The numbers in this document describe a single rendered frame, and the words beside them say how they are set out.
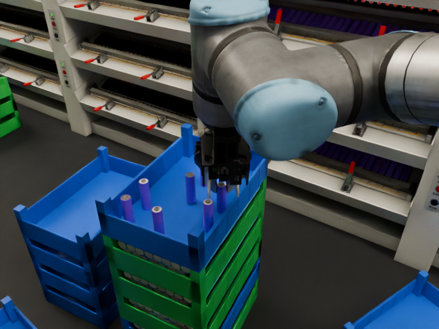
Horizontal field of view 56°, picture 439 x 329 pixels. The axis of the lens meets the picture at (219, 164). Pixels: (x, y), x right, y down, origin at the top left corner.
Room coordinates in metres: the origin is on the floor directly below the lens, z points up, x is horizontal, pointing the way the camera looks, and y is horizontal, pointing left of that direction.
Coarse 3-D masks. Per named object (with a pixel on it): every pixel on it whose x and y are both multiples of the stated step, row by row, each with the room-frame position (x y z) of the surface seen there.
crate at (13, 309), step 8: (8, 296) 0.66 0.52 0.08; (8, 304) 0.64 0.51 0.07; (0, 312) 0.63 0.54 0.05; (8, 312) 0.63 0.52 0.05; (16, 312) 0.64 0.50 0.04; (0, 320) 0.63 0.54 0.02; (8, 320) 0.64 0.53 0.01; (16, 320) 0.64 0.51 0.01; (24, 320) 0.61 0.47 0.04; (0, 328) 0.62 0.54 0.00; (8, 328) 0.62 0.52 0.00; (16, 328) 0.62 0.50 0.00; (24, 328) 0.62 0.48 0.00; (32, 328) 0.59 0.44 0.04
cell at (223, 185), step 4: (220, 184) 0.60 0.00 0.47; (224, 184) 0.60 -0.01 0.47; (220, 188) 0.59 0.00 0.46; (224, 188) 0.59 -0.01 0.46; (220, 192) 0.59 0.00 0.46; (224, 192) 0.59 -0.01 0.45; (220, 196) 0.59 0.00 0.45; (224, 196) 0.59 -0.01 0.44; (220, 200) 0.59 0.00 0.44; (224, 200) 0.59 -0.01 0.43; (220, 204) 0.59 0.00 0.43; (224, 204) 0.59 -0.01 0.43; (220, 208) 0.59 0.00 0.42; (224, 208) 0.59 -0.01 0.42; (220, 212) 0.59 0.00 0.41
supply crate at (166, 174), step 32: (192, 128) 0.80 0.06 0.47; (160, 160) 0.71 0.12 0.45; (192, 160) 0.77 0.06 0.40; (256, 160) 0.73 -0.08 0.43; (128, 192) 0.61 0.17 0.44; (160, 192) 0.66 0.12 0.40; (128, 224) 0.51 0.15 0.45; (192, 224) 0.56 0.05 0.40; (224, 224) 0.53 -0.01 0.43; (160, 256) 0.48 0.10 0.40; (192, 256) 0.46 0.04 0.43
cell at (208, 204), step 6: (204, 204) 0.54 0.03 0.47; (210, 204) 0.54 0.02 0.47; (204, 210) 0.54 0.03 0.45; (210, 210) 0.54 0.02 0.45; (204, 216) 0.54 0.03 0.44; (210, 216) 0.54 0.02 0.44; (204, 222) 0.54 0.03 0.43; (210, 222) 0.54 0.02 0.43; (204, 228) 0.54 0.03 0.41; (210, 228) 0.54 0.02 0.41
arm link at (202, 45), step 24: (192, 0) 0.48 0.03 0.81; (216, 0) 0.48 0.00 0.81; (240, 0) 0.47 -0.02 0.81; (264, 0) 0.47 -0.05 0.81; (192, 24) 0.47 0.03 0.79; (216, 24) 0.44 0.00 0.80; (240, 24) 0.45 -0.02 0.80; (264, 24) 0.46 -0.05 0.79; (192, 48) 0.49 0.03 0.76; (192, 72) 0.50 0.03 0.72; (216, 96) 0.47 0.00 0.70
